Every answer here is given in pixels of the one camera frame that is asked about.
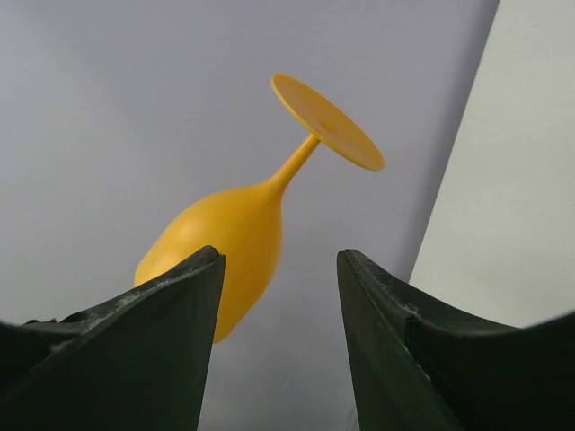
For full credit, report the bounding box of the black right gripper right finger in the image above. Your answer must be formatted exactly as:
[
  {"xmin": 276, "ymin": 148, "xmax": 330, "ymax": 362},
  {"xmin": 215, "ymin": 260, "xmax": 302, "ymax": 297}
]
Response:
[{"xmin": 337, "ymin": 250, "xmax": 574, "ymax": 430}]

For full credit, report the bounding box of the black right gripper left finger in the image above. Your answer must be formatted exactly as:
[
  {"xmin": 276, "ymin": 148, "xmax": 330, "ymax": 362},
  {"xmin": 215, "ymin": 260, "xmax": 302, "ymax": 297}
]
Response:
[{"xmin": 1, "ymin": 246, "xmax": 225, "ymax": 430}]

